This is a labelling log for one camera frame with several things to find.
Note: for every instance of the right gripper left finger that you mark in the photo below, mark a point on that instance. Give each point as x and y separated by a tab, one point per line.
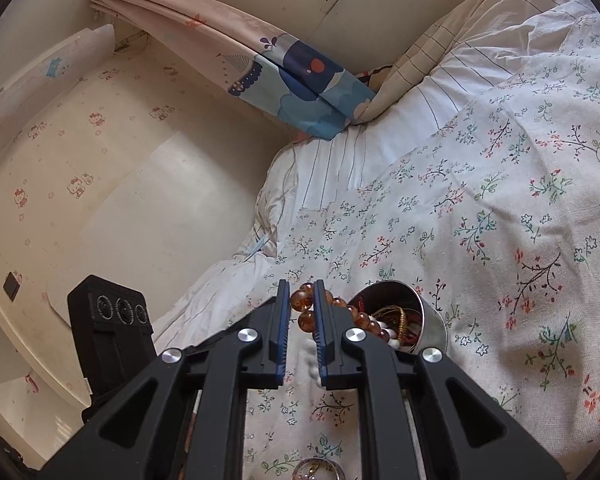
183	416

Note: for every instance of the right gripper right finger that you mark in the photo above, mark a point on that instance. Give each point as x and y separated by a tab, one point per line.
421	415

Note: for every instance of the gold bangle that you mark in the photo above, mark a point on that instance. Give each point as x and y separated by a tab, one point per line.
405	323

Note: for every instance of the round metal tin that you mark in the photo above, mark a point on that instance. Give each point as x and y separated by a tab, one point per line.
394	293

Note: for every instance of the floral bed sheet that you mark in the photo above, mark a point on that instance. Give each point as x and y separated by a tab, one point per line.
495	222

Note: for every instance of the blue cartoon curtain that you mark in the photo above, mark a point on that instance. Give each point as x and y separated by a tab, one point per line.
252	60

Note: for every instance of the beige checked pillow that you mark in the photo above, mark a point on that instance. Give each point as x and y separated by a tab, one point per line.
471	18

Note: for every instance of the black wall socket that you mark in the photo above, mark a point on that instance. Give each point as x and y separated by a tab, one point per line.
12	285

